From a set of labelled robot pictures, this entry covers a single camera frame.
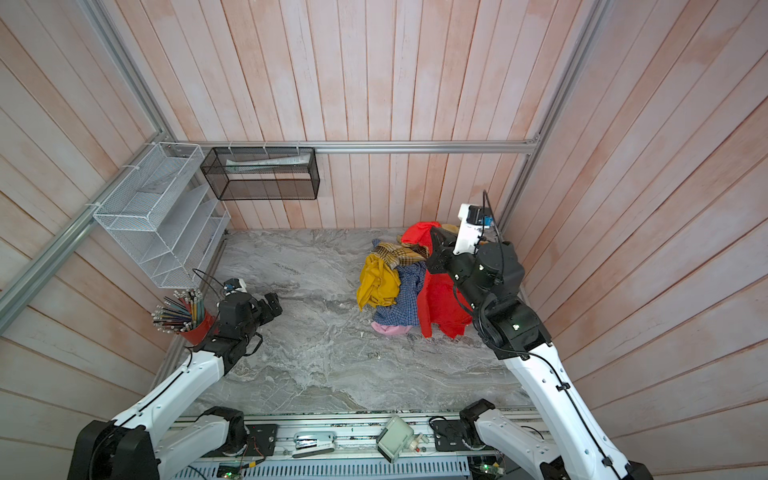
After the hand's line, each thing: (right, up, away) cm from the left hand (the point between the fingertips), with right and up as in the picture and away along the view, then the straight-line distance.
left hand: (266, 305), depth 86 cm
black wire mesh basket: (-8, +44, +18) cm, 48 cm away
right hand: (+44, +20, -26) cm, 55 cm away
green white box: (+37, -29, -16) cm, 50 cm away
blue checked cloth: (+41, -2, 0) cm, 41 cm away
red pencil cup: (-17, -7, -5) cm, 19 cm away
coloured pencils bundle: (-24, -2, -1) cm, 24 cm away
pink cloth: (+37, -8, +3) cm, 38 cm away
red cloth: (+50, +1, -7) cm, 50 cm away
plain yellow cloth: (+33, +6, +4) cm, 34 cm away
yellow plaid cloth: (+40, +15, +9) cm, 44 cm away
